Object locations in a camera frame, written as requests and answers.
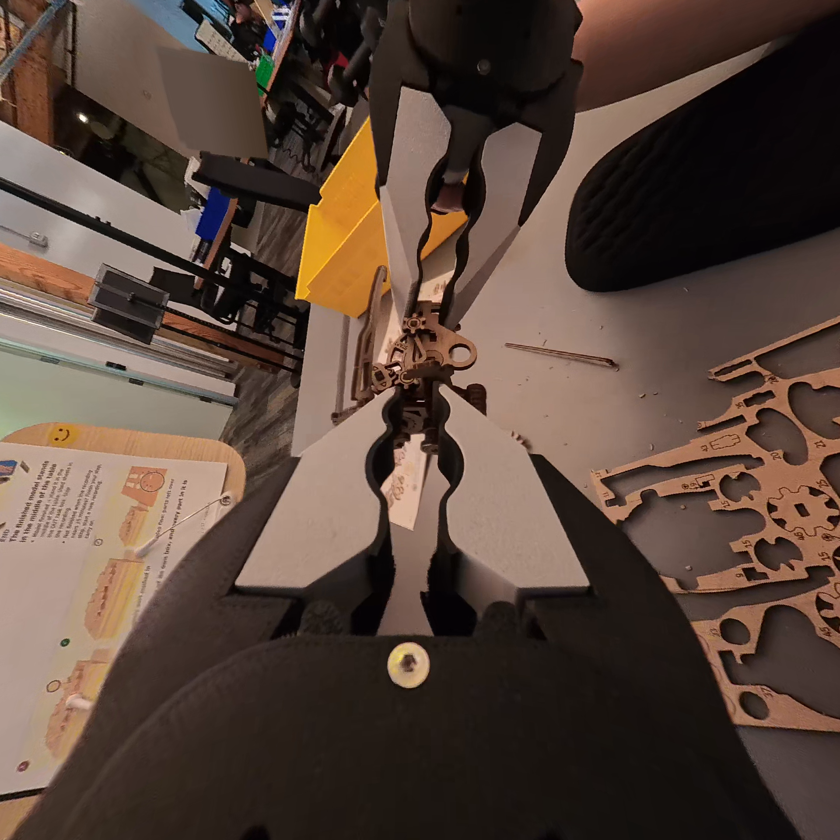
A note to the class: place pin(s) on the open instruction booklet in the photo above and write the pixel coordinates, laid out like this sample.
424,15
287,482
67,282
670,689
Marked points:
407,499

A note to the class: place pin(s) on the black quilted cushion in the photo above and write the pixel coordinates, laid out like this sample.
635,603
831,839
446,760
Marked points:
709,197

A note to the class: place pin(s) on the person's right hand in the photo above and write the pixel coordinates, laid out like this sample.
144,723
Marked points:
449,197

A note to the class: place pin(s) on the yellow plastic bin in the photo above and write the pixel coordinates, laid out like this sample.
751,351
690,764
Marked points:
341,229

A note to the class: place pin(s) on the blue plastic bin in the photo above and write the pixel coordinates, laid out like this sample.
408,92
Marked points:
216,220

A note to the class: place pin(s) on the yellow smiley sticker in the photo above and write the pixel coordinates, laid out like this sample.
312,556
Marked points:
64,436

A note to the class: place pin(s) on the laser-cut plywood parts sheet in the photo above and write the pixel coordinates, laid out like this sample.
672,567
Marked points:
663,482

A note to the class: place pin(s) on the thin wooden strip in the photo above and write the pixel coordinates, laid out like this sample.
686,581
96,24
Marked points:
564,355

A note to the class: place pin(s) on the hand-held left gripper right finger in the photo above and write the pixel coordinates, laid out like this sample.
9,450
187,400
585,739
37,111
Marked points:
512,525

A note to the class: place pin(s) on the partly built wooden model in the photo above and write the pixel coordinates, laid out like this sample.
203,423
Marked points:
426,348

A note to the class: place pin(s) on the grey wall-mounted box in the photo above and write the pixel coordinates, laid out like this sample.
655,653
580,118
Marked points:
128,302

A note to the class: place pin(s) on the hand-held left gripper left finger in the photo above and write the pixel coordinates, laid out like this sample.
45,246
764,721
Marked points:
315,525

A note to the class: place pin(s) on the person's right forearm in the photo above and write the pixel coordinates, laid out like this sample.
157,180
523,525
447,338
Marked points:
656,52

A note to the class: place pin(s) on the printed task instruction sheet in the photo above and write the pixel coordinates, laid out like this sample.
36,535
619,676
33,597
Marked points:
65,590

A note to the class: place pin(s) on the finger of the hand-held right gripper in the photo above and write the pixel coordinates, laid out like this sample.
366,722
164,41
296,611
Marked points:
407,184
508,197

